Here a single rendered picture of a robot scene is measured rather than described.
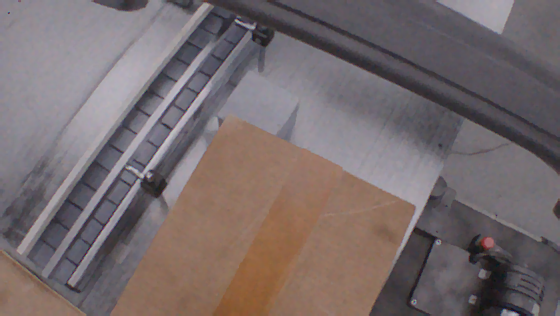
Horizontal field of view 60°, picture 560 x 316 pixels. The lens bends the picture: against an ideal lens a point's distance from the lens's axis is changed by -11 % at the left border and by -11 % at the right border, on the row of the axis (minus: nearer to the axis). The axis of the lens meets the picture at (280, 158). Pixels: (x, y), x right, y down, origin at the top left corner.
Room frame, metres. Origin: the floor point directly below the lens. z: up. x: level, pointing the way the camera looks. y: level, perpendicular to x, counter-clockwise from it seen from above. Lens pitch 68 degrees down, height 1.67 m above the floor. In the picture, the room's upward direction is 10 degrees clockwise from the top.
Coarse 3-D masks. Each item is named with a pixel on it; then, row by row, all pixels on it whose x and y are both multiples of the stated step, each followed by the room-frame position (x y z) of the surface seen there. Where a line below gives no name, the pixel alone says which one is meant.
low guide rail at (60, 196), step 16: (192, 16) 0.54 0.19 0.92; (192, 32) 0.51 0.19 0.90; (176, 48) 0.47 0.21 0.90; (160, 64) 0.43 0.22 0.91; (144, 80) 0.40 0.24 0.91; (128, 96) 0.36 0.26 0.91; (112, 128) 0.31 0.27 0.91; (96, 144) 0.27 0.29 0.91; (80, 160) 0.24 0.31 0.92; (80, 176) 0.22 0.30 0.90; (64, 192) 0.19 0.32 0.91; (48, 208) 0.16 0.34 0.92; (32, 240) 0.10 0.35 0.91
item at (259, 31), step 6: (240, 24) 0.50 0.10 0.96; (246, 24) 0.50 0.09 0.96; (252, 30) 0.49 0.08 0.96; (258, 30) 0.49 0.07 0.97; (264, 30) 0.49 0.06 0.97; (270, 30) 0.49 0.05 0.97; (252, 36) 0.48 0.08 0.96; (258, 36) 0.48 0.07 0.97; (264, 36) 0.48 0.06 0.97; (270, 36) 0.49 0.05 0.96; (258, 42) 0.48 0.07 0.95; (264, 42) 0.48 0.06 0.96; (264, 48) 0.49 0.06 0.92; (258, 54) 0.49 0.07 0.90; (264, 54) 0.49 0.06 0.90; (258, 60) 0.49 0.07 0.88; (264, 60) 0.49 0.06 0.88; (258, 66) 0.49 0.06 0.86
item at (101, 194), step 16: (224, 32) 0.48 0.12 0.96; (208, 48) 0.45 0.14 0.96; (192, 64) 0.41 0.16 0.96; (176, 96) 0.36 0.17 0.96; (160, 112) 0.32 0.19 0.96; (144, 128) 0.29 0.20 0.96; (128, 160) 0.24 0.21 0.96; (112, 176) 0.21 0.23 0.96; (96, 192) 0.18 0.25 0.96; (96, 208) 0.16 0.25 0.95; (80, 224) 0.13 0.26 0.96; (64, 240) 0.11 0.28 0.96; (64, 256) 0.08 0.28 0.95; (48, 272) 0.06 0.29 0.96
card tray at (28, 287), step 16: (0, 256) 0.07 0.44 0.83; (0, 272) 0.04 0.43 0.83; (16, 272) 0.05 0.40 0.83; (0, 288) 0.02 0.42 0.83; (16, 288) 0.03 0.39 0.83; (32, 288) 0.03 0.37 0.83; (48, 288) 0.04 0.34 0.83; (0, 304) -0.01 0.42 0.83; (16, 304) 0.00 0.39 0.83; (32, 304) 0.01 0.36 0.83; (48, 304) 0.01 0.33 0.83; (64, 304) 0.02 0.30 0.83
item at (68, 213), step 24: (216, 24) 0.55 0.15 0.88; (192, 48) 0.49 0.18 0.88; (216, 48) 0.50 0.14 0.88; (168, 72) 0.44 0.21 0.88; (144, 96) 0.38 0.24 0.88; (192, 96) 0.40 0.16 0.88; (144, 120) 0.34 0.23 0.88; (168, 120) 0.35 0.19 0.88; (120, 144) 0.29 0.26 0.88; (144, 144) 0.30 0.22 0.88; (96, 168) 0.24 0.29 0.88; (144, 168) 0.26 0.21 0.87; (72, 192) 0.20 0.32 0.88; (120, 192) 0.21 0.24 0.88; (72, 216) 0.16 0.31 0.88; (96, 216) 0.17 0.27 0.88; (48, 240) 0.11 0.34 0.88; (72, 264) 0.08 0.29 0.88
